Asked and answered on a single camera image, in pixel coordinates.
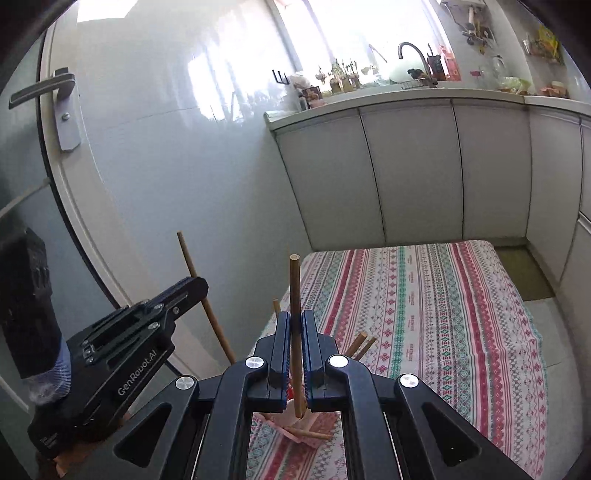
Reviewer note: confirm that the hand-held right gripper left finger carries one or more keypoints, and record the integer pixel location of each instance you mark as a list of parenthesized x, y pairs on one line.
[(282, 355)]

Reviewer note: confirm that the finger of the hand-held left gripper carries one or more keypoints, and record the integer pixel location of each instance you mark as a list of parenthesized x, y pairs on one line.
[(184, 290)]

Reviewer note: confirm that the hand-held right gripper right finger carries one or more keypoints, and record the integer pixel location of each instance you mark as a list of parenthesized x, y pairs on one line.
[(310, 355)]

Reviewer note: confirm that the wooden chopstick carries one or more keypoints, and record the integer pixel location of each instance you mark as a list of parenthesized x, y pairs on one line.
[(277, 308), (188, 261), (356, 345), (314, 434), (294, 295)]

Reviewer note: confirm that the pink perforated utensil basket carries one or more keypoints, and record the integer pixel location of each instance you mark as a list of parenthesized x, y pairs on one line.
[(288, 417)]

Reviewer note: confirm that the patterned striped tablecloth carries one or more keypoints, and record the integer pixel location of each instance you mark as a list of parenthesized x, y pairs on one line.
[(438, 323)]

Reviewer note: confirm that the frosted glass door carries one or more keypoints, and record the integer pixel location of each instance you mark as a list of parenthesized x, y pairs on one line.
[(18, 175)]

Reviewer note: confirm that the olive floor mat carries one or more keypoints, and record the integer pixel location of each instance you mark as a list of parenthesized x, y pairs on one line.
[(521, 272)]

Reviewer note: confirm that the small potted plants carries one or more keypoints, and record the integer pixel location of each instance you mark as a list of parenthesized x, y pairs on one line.
[(339, 78)]

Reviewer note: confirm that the white kitchen countertop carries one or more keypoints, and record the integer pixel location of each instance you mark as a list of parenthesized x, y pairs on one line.
[(369, 96)]

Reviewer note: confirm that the dark bottle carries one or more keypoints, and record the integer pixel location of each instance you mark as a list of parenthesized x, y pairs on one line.
[(435, 67)]

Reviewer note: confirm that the kitchen window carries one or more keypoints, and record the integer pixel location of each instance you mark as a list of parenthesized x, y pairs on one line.
[(364, 32)]

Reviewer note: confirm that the dark curved faucet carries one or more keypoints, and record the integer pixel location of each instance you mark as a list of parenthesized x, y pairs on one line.
[(422, 57)]

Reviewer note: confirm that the red carton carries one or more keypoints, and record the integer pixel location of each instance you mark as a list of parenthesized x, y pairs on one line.
[(450, 64)]

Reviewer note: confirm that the green leafy vegetable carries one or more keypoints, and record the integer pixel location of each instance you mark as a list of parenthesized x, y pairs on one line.
[(515, 84)]

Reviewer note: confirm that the clear glass jar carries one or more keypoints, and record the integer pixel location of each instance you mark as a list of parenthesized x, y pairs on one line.
[(498, 67)]

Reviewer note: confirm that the hanging kitchen tools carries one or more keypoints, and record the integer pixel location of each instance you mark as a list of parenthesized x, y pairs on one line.
[(475, 27)]

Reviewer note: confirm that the yellow snack packet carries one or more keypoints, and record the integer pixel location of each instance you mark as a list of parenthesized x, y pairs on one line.
[(548, 42)]

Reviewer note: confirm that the black wall hook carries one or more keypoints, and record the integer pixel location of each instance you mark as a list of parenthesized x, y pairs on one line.
[(280, 77)]

